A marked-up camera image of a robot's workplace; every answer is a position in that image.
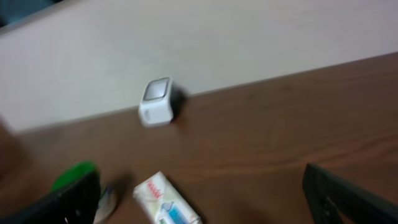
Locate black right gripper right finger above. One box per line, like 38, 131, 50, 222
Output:
302, 164, 397, 224

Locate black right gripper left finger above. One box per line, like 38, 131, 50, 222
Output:
1, 171, 101, 224

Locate green lid jar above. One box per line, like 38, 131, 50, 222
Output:
52, 161, 117, 224

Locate white Panadol box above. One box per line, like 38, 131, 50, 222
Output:
132, 172, 202, 224

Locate white barcode scanner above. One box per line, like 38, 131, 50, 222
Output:
138, 77, 187, 127

